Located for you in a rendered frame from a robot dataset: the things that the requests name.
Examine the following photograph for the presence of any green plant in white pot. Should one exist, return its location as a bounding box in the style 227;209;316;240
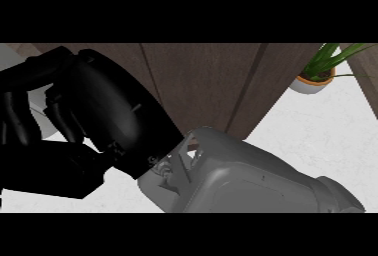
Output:
287;42;378;96

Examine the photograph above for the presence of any brown wooden cabinet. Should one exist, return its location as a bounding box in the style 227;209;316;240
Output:
31;42;323;141

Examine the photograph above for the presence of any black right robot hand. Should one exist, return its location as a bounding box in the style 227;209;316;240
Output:
0;45;189;201

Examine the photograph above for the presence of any brown wooden panel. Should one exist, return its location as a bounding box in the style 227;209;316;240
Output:
338;42;378;121

